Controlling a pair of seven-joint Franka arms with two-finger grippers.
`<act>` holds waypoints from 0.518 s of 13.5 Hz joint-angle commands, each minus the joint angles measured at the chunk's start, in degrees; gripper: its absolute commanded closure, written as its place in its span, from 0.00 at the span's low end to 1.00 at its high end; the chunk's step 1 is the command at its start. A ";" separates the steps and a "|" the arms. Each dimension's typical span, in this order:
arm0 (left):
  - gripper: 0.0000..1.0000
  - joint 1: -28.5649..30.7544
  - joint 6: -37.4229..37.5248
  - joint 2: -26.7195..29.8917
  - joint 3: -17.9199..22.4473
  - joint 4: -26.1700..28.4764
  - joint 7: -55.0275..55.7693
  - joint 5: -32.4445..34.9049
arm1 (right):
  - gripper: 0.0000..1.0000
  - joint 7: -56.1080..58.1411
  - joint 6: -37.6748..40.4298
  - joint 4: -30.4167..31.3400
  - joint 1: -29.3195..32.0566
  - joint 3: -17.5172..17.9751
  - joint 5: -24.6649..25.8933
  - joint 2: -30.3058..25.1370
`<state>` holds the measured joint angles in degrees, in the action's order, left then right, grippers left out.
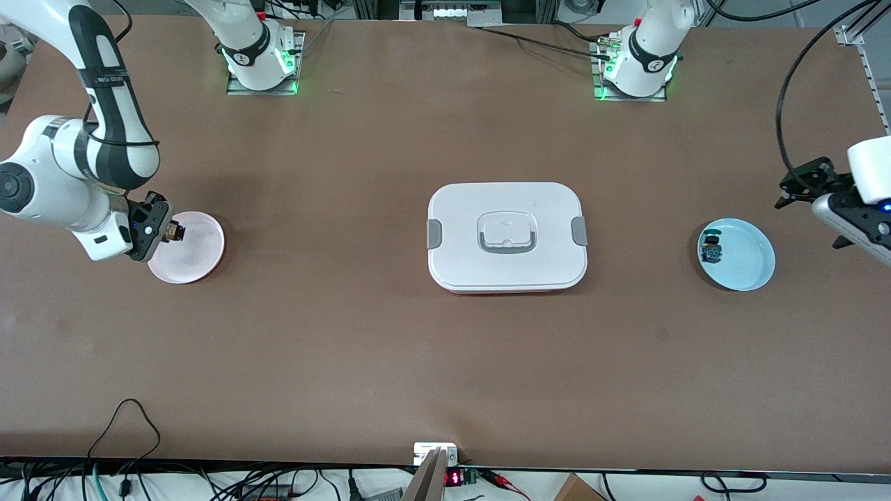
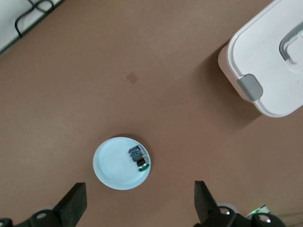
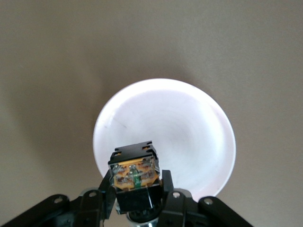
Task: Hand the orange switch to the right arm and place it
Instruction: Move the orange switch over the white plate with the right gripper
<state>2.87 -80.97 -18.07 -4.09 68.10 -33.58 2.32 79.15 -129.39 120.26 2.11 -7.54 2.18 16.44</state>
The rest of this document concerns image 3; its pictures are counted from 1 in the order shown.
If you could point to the orange and black switch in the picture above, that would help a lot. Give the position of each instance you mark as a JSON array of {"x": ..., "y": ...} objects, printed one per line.
[{"x": 135, "y": 175}]

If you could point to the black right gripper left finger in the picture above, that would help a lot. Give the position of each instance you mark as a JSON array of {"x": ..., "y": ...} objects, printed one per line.
[{"x": 90, "y": 208}]

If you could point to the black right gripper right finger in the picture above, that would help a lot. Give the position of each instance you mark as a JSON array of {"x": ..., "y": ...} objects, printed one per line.
[{"x": 175, "y": 208}]

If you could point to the pink round plate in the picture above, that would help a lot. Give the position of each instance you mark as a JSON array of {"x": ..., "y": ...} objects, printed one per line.
[{"x": 177, "y": 130}]

